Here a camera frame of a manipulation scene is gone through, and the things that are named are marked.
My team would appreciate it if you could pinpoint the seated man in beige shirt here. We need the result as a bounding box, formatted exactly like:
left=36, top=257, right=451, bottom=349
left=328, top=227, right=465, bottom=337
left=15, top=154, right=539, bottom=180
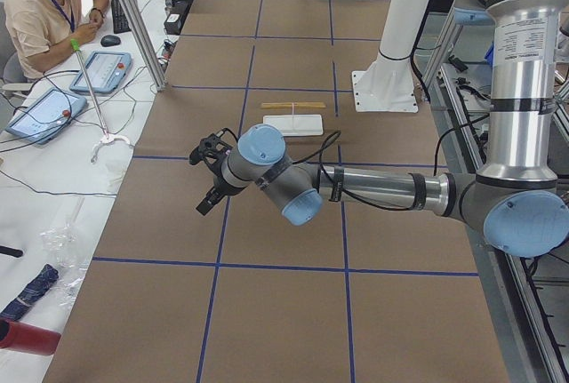
left=4, top=0, right=110, bottom=80

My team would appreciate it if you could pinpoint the white towel rack base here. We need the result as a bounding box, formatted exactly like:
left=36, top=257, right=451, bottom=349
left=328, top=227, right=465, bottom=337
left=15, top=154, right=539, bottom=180
left=263, top=114, right=324, bottom=137

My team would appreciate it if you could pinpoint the aluminium frame post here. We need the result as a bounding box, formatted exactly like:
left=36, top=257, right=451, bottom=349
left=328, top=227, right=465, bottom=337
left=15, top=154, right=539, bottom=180
left=119, top=0, right=166, bottom=92

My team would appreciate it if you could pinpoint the black computer mouse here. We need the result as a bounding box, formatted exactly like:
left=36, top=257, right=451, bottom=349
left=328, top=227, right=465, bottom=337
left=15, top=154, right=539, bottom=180
left=100, top=35, right=121, bottom=47

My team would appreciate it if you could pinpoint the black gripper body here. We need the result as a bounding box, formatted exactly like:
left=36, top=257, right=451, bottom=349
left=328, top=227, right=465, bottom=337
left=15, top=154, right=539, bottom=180
left=188, top=132, right=235, bottom=196

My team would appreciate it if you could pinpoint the teach pendant tablet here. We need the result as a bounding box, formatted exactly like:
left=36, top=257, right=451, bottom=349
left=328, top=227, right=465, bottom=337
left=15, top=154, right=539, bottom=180
left=4, top=88, right=87, bottom=144
left=78, top=51, right=132, bottom=95

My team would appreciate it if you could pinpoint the far teach pendant tablet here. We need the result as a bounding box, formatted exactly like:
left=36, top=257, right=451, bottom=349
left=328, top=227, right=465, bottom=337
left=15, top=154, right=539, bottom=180
left=78, top=51, right=132, bottom=95

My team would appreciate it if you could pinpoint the right wooden rack bar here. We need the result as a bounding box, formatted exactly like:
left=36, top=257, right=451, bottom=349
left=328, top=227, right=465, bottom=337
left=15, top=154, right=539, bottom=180
left=261, top=101, right=326, bottom=108

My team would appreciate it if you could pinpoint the near teach pendant tablet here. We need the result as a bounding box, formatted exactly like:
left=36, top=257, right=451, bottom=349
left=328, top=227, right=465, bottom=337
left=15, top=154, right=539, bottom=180
left=4, top=88, right=87, bottom=144

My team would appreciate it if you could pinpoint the black keyboard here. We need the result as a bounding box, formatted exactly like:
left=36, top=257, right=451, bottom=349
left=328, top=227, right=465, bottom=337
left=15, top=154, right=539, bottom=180
left=110, top=0, right=131, bottom=34

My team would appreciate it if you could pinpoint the metal reacher grabber tool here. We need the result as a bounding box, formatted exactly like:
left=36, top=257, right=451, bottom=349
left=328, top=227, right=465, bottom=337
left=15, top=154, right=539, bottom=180
left=70, top=39, right=133, bottom=164

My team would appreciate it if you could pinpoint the clear plastic bag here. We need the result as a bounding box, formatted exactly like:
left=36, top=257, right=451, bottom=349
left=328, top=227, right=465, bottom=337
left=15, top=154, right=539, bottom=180
left=40, top=196, right=91, bottom=311

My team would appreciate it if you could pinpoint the red cylinder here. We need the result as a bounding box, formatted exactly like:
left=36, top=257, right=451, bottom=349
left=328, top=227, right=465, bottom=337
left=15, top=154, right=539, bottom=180
left=1, top=319, right=61, bottom=355

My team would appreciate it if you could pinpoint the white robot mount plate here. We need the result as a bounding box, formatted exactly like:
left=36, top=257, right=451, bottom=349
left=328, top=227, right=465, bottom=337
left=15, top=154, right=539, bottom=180
left=351, top=69, right=419, bottom=113

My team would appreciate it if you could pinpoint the white camera pole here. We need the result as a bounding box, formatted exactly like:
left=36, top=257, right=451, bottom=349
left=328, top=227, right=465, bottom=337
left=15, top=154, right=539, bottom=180
left=378, top=0, right=431, bottom=62

